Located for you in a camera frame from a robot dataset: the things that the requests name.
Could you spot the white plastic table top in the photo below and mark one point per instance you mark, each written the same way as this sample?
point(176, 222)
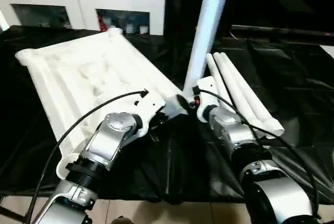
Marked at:
point(78, 72)

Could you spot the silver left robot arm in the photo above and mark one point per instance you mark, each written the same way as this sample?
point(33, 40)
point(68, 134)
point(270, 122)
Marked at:
point(114, 127)

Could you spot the black mat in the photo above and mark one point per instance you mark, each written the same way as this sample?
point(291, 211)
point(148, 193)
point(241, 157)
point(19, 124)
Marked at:
point(300, 91)

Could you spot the long dark bar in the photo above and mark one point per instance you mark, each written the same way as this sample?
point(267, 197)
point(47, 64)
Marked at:
point(281, 30)

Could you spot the white flat sheet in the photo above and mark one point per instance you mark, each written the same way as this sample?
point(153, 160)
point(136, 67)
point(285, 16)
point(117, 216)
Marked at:
point(327, 51)

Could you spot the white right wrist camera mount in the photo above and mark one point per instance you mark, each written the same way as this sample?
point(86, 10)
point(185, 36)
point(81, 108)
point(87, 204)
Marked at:
point(207, 91)

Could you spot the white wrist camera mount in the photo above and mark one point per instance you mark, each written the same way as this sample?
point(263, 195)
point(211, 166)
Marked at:
point(207, 91)
point(148, 104)

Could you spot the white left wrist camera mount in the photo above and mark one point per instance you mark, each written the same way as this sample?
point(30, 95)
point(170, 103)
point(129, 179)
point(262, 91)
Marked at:
point(148, 104)

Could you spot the black folding stand frame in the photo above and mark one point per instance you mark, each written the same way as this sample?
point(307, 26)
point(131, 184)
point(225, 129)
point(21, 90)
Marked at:
point(11, 212)

